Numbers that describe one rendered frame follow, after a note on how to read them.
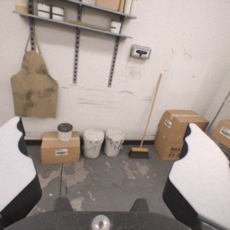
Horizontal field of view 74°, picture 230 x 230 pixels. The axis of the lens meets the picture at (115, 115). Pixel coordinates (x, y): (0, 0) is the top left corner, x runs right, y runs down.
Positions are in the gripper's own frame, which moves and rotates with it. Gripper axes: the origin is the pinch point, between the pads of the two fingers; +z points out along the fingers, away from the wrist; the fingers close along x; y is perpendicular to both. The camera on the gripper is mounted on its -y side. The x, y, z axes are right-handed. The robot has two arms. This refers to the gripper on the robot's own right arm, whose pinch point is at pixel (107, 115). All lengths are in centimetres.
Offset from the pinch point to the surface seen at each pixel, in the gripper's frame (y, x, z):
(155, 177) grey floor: 179, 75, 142
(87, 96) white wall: 75, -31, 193
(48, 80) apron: 49, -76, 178
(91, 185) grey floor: 167, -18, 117
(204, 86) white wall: 64, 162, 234
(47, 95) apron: 70, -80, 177
